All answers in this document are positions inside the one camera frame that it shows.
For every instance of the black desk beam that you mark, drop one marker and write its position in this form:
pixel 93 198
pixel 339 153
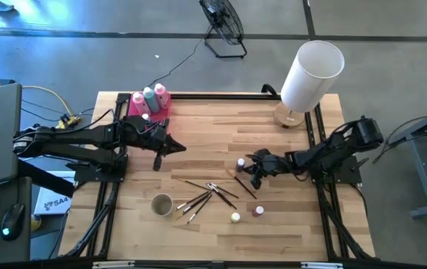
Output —
pixel 45 178

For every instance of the yellow ball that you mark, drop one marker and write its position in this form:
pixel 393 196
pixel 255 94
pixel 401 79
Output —
pixel 35 223

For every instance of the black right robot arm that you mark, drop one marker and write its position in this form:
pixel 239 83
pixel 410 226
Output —
pixel 333 149

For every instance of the blue-grey metal desk frame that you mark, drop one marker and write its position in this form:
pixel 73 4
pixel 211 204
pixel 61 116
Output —
pixel 420 172

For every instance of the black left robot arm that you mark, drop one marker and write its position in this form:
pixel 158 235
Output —
pixel 86 136

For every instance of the small magenta paint bottle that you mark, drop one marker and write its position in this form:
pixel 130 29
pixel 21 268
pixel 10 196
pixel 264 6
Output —
pixel 258 211

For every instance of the large teal paint bottle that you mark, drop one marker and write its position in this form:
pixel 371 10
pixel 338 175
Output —
pixel 152 101

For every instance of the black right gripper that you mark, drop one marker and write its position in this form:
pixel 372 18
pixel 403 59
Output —
pixel 271 164

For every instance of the black computer mouse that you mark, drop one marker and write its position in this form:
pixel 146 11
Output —
pixel 11 220

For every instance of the pink plastic tray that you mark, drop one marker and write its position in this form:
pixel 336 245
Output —
pixel 162 114

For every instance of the small dark blue paint bottle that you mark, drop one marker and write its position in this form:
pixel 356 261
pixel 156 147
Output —
pixel 240 164

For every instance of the thin black paintbrush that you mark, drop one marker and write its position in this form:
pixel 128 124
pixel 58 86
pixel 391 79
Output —
pixel 193 184

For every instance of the flat paintbrush silver ferrule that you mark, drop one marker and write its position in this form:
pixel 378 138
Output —
pixel 199 209

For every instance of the silver frame bracket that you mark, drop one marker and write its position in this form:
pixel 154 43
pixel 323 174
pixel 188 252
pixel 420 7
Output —
pixel 321 265
pixel 112 264

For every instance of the black paintbrush tan bristles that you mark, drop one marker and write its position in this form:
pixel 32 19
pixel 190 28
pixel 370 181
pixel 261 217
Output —
pixel 193 206

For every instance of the person's shoe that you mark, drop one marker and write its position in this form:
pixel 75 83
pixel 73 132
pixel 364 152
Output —
pixel 0 5

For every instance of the black floor fan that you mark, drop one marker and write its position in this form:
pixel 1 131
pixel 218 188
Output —
pixel 222 18

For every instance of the white ribbed cup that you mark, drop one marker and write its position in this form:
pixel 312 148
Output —
pixel 162 205

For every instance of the yellow black power connector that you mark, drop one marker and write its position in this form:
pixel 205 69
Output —
pixel 70 120

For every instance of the table lamp white shade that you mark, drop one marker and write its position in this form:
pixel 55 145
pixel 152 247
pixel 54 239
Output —
pixel 310 78

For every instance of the large pink paint bottle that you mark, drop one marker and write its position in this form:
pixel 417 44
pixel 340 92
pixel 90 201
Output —
pixel 141 106
pixel 162 98

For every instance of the dark grey desk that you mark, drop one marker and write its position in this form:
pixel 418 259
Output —
pixel 11 252

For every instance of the black paintbrush orange bristles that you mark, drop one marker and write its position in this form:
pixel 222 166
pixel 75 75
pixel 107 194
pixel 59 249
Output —
pixel 241 184

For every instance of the small yellow paint bottle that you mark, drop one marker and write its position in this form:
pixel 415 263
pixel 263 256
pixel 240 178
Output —
pixel 235 217

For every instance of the white cardboard box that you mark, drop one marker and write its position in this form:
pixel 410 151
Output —
pixel 54 204

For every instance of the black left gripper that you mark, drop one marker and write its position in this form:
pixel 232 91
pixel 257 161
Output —
pixel 157 140

